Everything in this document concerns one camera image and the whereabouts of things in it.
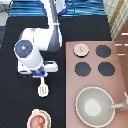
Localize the pink small pot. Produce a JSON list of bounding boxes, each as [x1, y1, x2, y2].
[[27, 113, 51, 128]]

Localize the black burner lower right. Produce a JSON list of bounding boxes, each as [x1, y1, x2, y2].
[[98, 62, 115, 76]]

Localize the pink pot lid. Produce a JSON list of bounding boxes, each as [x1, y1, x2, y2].
[[73, 43, 89, 57]]

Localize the wooden slatted furniture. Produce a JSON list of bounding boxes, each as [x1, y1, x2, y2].
[[103, 0, 128, 39]]

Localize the black burner top right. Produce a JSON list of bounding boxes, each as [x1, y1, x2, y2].
[[96, 45, 111, 58]]

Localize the brown mushroom upper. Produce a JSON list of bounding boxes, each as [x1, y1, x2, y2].
[[37, 116, 45, 124]]

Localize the cream slotted spatula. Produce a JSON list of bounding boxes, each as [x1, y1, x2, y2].
[[38, 77, 49, 97]]

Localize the pink stove board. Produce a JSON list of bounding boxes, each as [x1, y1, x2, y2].
[[66, 41, 128, 128]]

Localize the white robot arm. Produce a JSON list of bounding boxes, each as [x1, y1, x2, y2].
[[14, 0, 66, 77]]

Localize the cream round plate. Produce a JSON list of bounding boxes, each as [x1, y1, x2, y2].
[[27, 109, 51, 128]]

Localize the large grey frying pan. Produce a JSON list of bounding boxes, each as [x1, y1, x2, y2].
[[75, 87, 128, 128]]

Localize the white gripper body blue ring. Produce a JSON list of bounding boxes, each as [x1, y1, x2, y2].
[[17, 61, 58, 78]]

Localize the black table mat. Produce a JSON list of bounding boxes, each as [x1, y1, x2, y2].
[[0, 15, 111, 128]]

